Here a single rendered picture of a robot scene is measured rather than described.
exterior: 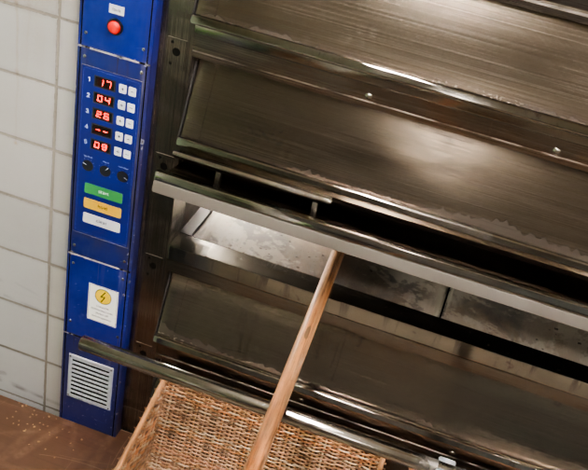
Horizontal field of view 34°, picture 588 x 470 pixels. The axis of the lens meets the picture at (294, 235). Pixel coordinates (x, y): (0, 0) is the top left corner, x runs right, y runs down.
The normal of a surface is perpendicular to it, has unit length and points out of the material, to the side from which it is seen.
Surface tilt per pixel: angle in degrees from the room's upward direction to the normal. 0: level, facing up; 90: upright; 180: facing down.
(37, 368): 90
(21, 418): 0
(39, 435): 0
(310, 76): 90
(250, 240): 0
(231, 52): 90
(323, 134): 70
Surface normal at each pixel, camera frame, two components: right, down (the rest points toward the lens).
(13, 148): -0.30, 0.48
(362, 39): -0.22, 0.17
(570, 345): 0.17, -0.82
